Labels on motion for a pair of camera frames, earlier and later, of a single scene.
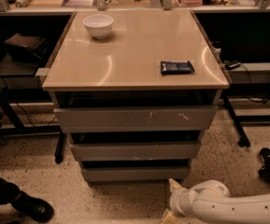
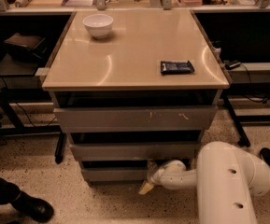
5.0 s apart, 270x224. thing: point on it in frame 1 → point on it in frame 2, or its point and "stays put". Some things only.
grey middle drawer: x=135 y=151 stays put
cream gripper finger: x=170 y=218 → x=146 y=188
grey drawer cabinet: x=128 y=123 stays put
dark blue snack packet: x=176 y=67 stays put
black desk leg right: x=237 y=123 stays put
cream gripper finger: x=173 y=185 → x=152 y=166
